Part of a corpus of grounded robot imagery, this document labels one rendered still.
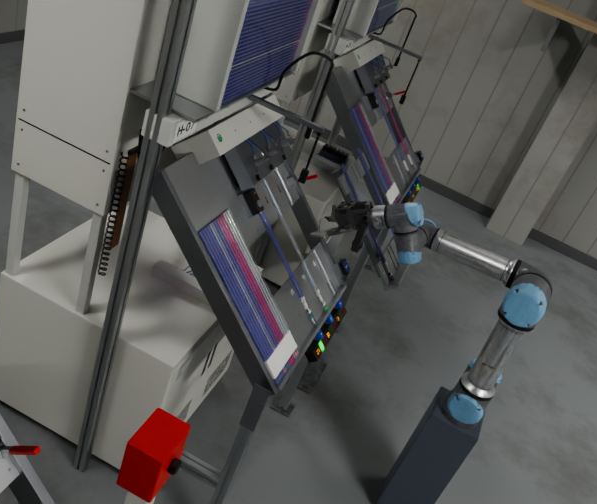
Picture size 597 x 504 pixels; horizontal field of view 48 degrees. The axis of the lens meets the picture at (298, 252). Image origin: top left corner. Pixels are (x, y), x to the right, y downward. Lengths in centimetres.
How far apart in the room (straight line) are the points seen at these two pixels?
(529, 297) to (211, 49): 111
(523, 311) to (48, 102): 144
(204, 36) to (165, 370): 99
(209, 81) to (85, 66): 32
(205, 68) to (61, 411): 132
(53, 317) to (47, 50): 84
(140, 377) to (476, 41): 384
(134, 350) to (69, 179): 56
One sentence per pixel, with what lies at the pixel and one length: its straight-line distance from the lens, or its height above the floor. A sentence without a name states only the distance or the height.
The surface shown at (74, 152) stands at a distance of 193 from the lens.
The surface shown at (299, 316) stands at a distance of 218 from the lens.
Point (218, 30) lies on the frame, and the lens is 173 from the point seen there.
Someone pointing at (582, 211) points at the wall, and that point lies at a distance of 550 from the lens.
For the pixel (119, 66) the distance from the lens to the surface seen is 177.
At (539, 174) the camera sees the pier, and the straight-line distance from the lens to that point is 518.
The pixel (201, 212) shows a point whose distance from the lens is 189.
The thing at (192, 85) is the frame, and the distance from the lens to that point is 179.
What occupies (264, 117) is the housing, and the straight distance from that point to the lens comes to 221.
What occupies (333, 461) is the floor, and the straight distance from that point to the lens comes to 288.
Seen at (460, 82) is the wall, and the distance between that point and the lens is 533.
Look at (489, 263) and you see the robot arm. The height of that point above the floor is 114.
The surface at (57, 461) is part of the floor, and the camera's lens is 259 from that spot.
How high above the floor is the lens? 206
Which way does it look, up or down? 31 degrees down
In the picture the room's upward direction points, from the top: 21 degrees clockwise
